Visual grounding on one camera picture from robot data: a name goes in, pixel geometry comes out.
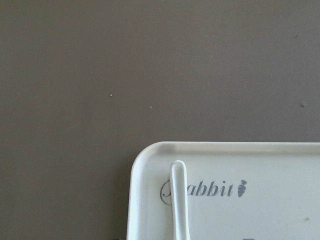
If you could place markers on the cream rabbit print tray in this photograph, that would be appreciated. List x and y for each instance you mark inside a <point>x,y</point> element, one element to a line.
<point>236,191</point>

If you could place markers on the white ceramic spoon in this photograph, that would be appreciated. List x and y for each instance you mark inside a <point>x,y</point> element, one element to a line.
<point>179,200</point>

